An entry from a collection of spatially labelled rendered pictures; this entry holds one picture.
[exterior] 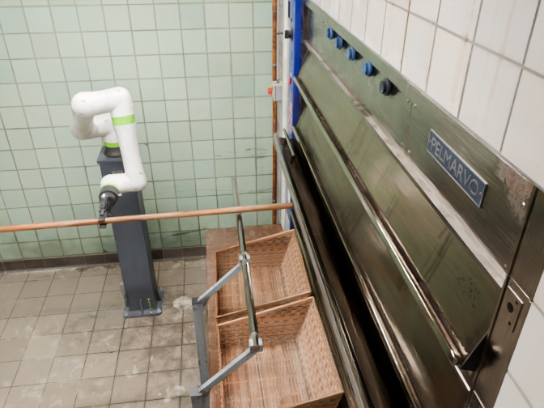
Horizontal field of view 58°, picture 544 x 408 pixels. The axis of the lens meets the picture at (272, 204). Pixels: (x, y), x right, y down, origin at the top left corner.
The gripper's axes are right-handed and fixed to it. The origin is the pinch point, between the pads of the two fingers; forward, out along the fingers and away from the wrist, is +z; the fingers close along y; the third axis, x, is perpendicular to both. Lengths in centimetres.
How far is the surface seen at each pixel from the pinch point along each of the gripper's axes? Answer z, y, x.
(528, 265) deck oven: 149, -79, -95
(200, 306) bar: 37, 26, -42
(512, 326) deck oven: 151, -68, -95
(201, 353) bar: 37, 55, -40
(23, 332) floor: -58, 120, 80
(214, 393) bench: 56, 61, -45
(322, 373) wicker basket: 66, 44, -91
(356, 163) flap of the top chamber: 68, -56, -96
